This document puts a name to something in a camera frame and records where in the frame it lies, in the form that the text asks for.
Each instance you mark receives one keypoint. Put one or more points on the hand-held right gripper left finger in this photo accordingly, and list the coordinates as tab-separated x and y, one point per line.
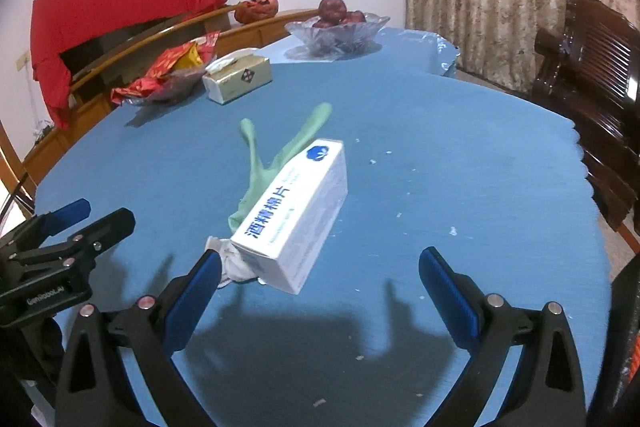
192	297

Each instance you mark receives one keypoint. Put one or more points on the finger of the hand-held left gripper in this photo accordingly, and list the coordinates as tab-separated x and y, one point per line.
112	224
72	211

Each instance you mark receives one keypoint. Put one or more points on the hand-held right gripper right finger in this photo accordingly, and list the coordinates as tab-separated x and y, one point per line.
450	297

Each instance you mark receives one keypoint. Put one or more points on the white tissue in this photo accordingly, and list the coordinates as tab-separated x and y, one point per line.
232	262

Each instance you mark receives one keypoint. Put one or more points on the white box with blue print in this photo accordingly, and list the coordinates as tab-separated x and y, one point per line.
295	217

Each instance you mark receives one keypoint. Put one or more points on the bin with black bag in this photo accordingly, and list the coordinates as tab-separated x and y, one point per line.
615	307

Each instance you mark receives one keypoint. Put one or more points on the wooden chair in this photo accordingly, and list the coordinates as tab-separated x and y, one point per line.
15	177

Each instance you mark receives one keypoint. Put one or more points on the green rubber glove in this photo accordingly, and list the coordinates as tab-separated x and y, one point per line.
262	177

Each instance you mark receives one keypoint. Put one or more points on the glass dish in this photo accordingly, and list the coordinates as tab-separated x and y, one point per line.
180	88

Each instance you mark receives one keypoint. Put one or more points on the pile of red snack packets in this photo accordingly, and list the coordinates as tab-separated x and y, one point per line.
165	67

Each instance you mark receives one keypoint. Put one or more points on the dark television screen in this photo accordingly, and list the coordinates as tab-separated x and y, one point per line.
115	47

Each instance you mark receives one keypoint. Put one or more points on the gold tissue box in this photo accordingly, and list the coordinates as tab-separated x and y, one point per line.
237	79

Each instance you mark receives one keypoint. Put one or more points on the red crumpled bag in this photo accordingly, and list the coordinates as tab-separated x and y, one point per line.
256	9

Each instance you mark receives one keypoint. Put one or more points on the dark wooden armchair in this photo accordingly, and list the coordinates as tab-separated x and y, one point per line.
590	72

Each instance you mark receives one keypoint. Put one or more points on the glass fruit bowl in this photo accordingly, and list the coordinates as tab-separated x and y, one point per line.
340	39

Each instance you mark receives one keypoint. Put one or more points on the small dark red fruit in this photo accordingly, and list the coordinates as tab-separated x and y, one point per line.
322	23
355	17

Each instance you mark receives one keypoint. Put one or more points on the large dark red fruit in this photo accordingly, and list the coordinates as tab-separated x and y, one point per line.
332	9

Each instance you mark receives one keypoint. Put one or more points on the white wall socket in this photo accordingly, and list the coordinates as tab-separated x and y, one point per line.
22	61

